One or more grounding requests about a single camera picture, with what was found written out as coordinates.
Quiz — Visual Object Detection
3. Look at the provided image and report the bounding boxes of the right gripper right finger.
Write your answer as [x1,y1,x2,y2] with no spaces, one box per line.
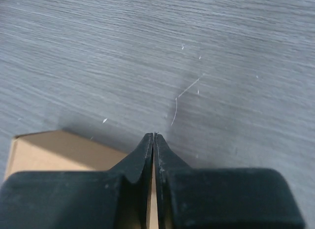
[153,134,306,229]

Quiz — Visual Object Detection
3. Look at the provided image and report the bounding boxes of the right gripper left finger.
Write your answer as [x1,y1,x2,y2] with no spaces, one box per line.
[0,133,154,229]

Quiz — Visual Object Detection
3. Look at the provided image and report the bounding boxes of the brown cardboard box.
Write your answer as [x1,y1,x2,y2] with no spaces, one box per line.
[5,131,158,229]

